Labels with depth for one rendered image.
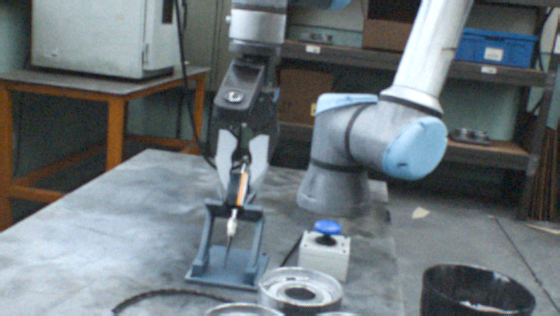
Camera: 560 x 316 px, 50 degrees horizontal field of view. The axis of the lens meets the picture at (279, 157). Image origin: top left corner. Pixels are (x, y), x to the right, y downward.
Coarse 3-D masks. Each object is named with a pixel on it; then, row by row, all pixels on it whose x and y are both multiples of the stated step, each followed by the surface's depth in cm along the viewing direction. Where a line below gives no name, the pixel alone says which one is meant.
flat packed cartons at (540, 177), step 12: (528, 120) 429; (528, 132) 427; (552, 132) 394; (528, 144) 425; (552, 144) 398; (540, 156) 399; (552, 156) 399; (540, 168) 400; (552, 168) 399; (540, 180) 401; (552, 180) 401; (540, 192) 404; (552, 192) 402; (540, 204) 404; (552, 204) 406; (528, 216) 415; (540, 216) 406; (552, 216) 408
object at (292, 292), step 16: (272, 272) 77; (288, 272) 79; (304, 272) 79; (320, 272) 78; (288, 288) 76; (304, 288) 76; (336, 288) 76; (272, 304) 70; (288, 304) 69; (304, 304) 69; (320, 304) 70; (336, 304) 71
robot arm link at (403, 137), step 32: (448, 0) 103; (416, 32) 105; (448, 32) 103; (416, 64) 104; (448, 64) 105; (384, 96) 105; (416, 96) 103; (352, 128) 109; (384, 128) 103; (416, 128) 100; (384, 160) 103; (416, 160) 102
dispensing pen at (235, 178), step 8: (240, 160) 87; (248, 160) 87; (240, 168) 87; (232, 176) 84; (240, 176) 84; (232, 184) 84; (240, 184) 84; (232, 192) 84; (232, 200) 83; (232, 208) 84; (232, 216) 84; (232, 224) 83; (232, 232) 83
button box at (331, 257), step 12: (312, 240) 88; (336, 240) 89; (348, 240) 90; (300, 252) 86; (312, 252) 85; (324, 252) 85; (336, 252) 85; (348, 252) 85; (300, 264) 86; (312, 264) 86; (324, 264) 85; (336, 264) 85; (336, 276) 86
